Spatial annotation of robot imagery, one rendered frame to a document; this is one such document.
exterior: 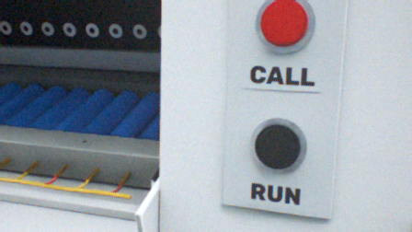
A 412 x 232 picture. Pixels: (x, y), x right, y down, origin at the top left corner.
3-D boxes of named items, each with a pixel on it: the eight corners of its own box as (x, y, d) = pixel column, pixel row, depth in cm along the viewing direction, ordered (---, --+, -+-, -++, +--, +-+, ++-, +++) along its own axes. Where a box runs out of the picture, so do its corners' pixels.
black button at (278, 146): (298, 172, 17) (301, 127, 16) (253, 168, 17) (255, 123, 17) (301, 165, 17) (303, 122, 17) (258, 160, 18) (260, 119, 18)
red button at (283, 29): (305, 47, 16) (309, -2, 16) (258, 46, 16) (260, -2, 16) (308, 47, 17) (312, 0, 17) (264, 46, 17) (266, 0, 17)
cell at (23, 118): (50, 82, 37) (-6, 121, 32) (71, 89, 37) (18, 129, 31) (50, 102, 38) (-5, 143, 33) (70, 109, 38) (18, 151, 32)
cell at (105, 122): (120, 87, 35) (74, 129, 30) (142, 94, 35) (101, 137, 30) (118, 108, 36) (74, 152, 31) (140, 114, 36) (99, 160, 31)
